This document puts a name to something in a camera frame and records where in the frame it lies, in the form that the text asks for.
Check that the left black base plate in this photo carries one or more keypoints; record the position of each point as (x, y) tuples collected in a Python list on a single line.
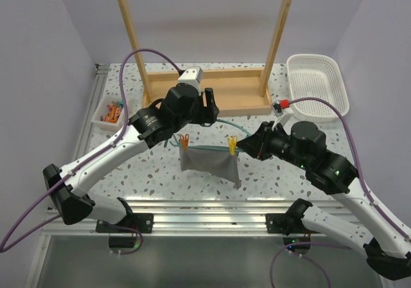
[(141, 222)]

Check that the yellow clothespin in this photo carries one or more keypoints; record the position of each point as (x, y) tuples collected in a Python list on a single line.
[(232, 141)]

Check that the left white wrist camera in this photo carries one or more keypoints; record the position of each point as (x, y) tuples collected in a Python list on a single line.
[(192, 76)]

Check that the aluminium mounting rail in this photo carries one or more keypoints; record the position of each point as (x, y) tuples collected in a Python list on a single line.
[(202, 218)]

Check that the white clothespin box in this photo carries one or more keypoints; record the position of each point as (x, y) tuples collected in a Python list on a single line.
[(102, 110)]

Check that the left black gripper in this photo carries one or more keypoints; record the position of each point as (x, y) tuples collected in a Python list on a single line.
[(208, 114)]

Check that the white plastic basket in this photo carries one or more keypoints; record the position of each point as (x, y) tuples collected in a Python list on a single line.
[(317, 76)]

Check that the teal clothes hanger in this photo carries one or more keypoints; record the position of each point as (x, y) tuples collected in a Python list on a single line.
[(175, 142)]

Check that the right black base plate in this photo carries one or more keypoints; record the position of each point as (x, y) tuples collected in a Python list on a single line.
[(283, 224)]

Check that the orange clothespin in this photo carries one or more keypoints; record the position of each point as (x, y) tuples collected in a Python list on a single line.
[(184, 141)]

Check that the pile of clothespins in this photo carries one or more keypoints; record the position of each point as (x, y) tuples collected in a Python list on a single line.
[(114, 112)]

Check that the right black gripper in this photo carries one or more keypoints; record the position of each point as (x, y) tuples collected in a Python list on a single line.
[(258, 144)]

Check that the grey underwear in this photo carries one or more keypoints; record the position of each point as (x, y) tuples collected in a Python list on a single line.
[(219, 163)]

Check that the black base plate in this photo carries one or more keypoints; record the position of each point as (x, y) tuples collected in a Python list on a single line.
[(141, 222), (283, 224)]

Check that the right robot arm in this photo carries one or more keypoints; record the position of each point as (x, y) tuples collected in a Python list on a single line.
[(382, 239)]

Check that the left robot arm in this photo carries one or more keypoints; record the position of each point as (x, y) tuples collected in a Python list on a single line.
[(69, 185)]

